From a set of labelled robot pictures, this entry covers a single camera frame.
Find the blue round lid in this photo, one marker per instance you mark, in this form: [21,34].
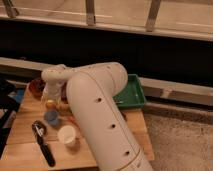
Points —
[51,117]

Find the red yellow apple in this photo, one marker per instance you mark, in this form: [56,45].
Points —
[51,105]

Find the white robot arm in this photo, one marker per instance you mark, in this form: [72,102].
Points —
[90,92]

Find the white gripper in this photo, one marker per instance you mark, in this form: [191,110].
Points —
[53,91]

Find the dark red bowl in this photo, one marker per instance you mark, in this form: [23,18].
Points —
[36,87]

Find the red chili pepper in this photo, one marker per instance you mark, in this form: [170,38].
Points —
[72,120]

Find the green plastic tray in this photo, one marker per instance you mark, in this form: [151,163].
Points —
[132,96]

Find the white paper cup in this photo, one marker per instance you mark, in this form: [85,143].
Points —
[67,135]

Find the black chair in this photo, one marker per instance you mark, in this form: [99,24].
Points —
[8,105]

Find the wooden cutting board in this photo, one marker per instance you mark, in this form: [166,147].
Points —
[22,153]

